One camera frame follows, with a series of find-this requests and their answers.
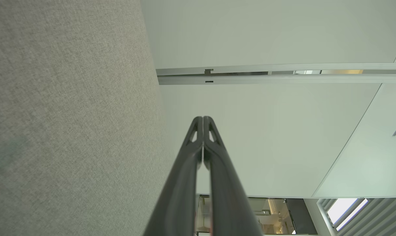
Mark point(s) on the grey metal partition post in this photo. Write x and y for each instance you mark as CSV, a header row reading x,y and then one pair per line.
x,y
283,79

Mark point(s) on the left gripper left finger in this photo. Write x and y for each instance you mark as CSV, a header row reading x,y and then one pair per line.
x,y
178,203

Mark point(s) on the grey fabric sofa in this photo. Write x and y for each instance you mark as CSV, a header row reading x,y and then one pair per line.
x,y
70,114

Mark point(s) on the grey window blinds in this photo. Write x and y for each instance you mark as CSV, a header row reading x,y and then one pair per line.
x,y
381,223

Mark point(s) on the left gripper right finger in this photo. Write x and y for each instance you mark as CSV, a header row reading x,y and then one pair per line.
x,y
230,209

